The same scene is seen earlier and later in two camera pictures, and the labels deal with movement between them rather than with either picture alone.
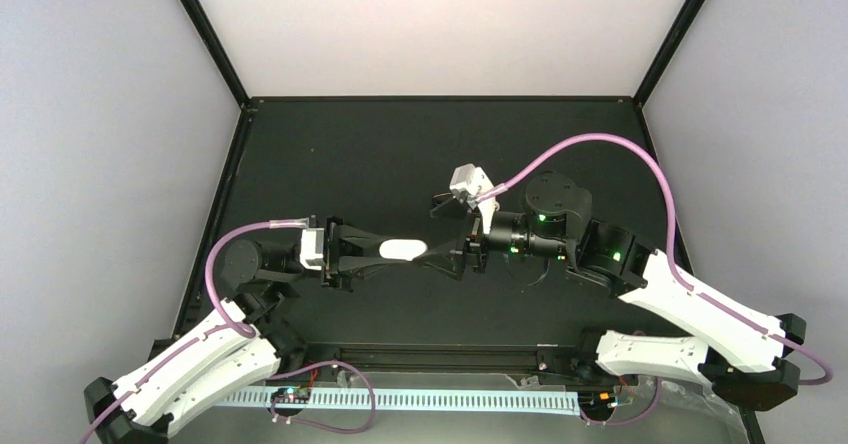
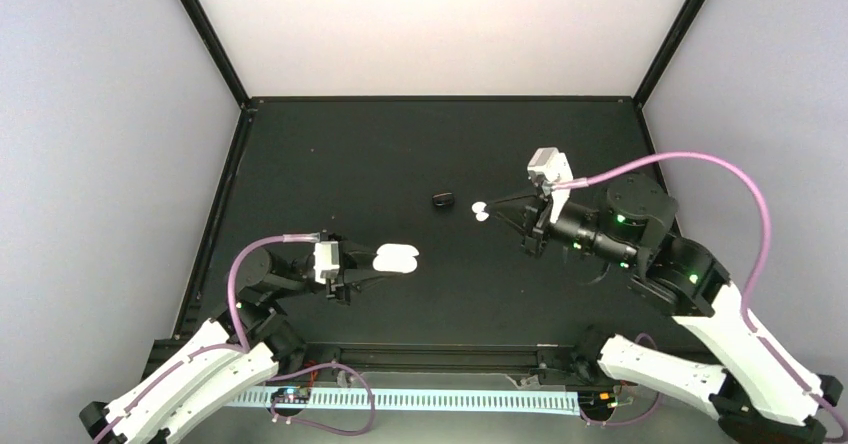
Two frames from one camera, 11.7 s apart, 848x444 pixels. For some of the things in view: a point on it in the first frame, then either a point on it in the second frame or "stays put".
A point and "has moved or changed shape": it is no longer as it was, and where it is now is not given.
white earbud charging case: [406, 249] has moved or changed shape
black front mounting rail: [437, 359] stays put
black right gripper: [473, 218] → [528, 221]
